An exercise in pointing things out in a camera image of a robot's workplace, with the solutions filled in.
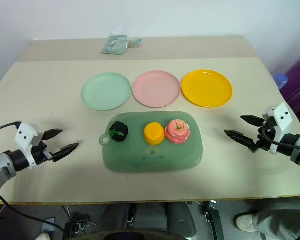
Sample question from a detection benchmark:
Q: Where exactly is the dark round rim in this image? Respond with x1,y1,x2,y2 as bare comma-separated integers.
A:
89,228,189,240

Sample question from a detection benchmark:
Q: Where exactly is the green plastic packet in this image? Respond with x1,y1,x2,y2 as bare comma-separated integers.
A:
100,32,131,56

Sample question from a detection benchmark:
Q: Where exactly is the translucent green tray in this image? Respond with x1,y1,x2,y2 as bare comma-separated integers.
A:
98,111,204,174

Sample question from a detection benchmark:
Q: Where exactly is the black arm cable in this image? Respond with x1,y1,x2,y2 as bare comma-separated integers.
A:
0,121,22,137
259,127,300,151

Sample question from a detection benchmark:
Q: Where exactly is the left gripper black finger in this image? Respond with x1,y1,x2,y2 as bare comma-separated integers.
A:
52,142,80,164
42,128,64,143

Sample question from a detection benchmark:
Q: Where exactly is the dark green fruit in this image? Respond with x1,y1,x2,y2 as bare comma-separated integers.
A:
108,121,130,144

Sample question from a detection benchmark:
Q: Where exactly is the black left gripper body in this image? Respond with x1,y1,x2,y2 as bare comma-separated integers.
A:
31,140,56,166

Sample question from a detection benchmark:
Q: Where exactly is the pink apple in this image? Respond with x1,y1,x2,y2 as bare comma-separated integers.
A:
164,119,192,145

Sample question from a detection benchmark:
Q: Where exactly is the light green plate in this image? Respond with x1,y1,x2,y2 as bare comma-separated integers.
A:
80,72,132,112

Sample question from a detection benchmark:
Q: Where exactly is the purple shiny object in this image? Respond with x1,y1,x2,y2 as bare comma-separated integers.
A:
280,53,300,137

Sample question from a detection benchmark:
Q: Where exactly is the black metal stand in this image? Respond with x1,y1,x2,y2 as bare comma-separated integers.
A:
203,200,225,240

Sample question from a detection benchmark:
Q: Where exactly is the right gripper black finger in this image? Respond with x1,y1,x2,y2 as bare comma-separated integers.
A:
240,114,265,127
223,129,257,152

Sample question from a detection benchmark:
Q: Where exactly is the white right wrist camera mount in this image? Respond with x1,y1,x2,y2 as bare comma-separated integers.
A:
261,102,294,156

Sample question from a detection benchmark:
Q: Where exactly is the grey trouser leg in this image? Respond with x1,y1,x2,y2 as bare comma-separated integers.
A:
251,208,300,240

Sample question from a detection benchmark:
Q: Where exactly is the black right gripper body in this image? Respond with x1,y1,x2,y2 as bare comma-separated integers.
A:
254,117,279,153

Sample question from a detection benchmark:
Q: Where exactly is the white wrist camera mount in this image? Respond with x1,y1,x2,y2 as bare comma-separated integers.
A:
261,102,294,156
14,121,45,170

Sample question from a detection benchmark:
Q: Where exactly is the small black box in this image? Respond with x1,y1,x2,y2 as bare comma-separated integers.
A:
63,219,90,240

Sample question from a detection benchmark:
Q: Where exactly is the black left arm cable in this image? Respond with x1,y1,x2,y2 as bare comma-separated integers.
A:
0,121,22,137

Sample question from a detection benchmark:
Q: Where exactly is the yellow plate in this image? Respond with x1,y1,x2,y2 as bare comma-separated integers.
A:
181,69,234,109

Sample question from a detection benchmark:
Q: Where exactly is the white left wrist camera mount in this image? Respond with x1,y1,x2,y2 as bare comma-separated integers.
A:
14,121,45,170

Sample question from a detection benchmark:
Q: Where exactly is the yellow fruit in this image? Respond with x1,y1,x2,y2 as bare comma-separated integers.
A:
143,122,165,146

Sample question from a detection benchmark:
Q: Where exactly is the black floor cable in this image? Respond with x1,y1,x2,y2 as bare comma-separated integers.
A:
0,194,66,234

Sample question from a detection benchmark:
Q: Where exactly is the blue ribbed cap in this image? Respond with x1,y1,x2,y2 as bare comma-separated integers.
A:
273,72,290,90

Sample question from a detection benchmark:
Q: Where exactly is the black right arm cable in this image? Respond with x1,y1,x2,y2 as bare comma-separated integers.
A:
259,127,300,151

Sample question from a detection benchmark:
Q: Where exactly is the pink plate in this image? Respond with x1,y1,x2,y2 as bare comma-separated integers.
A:
132,70,182,109

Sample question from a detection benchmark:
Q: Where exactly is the white shoe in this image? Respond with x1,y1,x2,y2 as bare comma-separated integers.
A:
234,212,260,234

